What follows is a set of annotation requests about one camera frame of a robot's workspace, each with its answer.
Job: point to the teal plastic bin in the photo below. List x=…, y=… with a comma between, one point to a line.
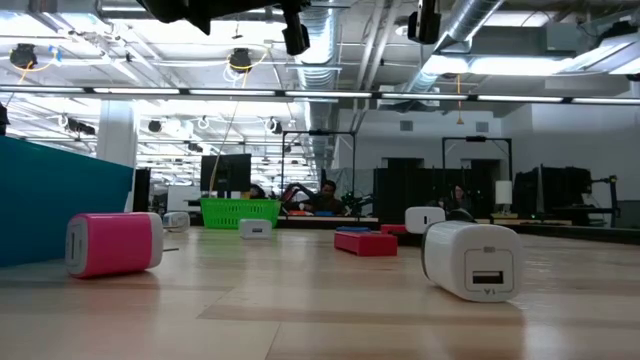
x=50, y=200

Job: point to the square white charger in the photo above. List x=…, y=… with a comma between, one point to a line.
x=425, y=219

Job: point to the silver spiral air duct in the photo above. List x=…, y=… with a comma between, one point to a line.
x=460, y=20
x=317, y=70

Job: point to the large white USB charger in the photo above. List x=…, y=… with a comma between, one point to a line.
x=450, y=255

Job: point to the small pale blue charger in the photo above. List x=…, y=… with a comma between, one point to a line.
x=176, y=221

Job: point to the pink and white USB charger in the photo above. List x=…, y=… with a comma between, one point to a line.
x=115, y=245

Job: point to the black computer monitor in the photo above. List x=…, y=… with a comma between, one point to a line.
x=225, y=172

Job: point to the black equipment block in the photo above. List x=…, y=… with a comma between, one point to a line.
x=550, y=190

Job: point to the black partition screen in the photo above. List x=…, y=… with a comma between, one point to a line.
x=400, y=195

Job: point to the long ceiling light strip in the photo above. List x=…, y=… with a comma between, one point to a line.
x=225, y=92

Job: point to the green plastic basket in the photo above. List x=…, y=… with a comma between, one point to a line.
x=225, y=212

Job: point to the dark grey dome object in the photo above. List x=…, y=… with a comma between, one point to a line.
x=460, y=215

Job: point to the white cylinder lamp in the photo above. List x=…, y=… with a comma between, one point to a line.
x=503, y=192

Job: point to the person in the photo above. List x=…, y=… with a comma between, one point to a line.
x=257, y=191
x=327, y=200
x=457, y=197

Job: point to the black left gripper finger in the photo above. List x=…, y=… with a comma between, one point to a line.
x=295, y=37

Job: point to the small white USB charger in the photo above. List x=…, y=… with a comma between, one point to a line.
x=255, y=228

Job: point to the background black robot arm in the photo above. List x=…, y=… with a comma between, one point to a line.
x=357, y=202

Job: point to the small red box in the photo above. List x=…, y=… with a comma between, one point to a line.
x=392, y=229

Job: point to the black metal frame stand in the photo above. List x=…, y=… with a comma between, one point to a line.
x=475, y=138
x=320, y=133

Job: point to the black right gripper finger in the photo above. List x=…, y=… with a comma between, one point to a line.
x=425, y=27

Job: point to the blue box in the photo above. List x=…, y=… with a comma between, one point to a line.
x=352, y=229

